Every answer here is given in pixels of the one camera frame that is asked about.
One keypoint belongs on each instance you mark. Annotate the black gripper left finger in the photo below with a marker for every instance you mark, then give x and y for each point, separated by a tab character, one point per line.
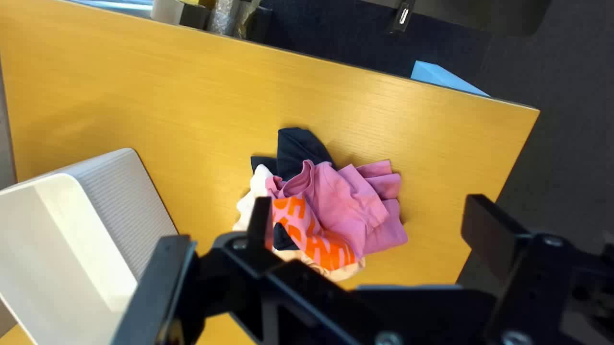
259	222

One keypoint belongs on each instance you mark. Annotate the light blue flat board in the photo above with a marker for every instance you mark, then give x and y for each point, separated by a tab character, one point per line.
444	77

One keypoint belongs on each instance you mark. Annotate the navy blue garment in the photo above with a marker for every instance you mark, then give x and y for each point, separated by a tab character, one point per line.
298	149

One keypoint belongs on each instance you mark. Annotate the cream pale pink garment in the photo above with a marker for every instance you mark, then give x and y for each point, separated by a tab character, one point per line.
258	186

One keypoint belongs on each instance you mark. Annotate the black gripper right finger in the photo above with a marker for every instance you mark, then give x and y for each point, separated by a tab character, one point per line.
494	232

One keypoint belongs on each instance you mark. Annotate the shiny grey cylinder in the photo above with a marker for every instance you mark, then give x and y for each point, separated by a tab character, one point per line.
225	15

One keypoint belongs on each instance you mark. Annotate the pink garment with orange print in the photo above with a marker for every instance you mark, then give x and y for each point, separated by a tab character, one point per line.
338	201

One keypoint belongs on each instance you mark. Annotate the white ribbed plastic basket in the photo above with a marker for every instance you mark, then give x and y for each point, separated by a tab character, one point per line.
77	255

